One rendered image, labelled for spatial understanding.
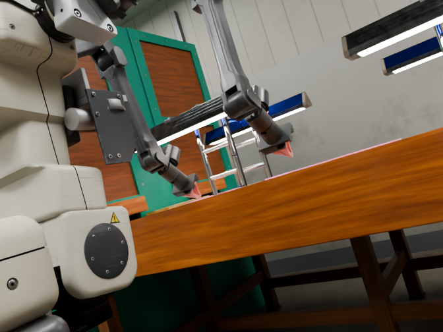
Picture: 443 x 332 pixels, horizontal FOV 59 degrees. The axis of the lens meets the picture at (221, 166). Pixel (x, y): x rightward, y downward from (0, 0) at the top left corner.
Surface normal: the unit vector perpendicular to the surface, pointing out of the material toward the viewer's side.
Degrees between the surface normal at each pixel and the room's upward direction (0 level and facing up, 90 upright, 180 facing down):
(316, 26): 90
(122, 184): 90
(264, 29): 90
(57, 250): 82
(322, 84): 90
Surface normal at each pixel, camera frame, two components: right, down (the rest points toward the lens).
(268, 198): -0.55, 0.11
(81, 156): 0.79, -0.28
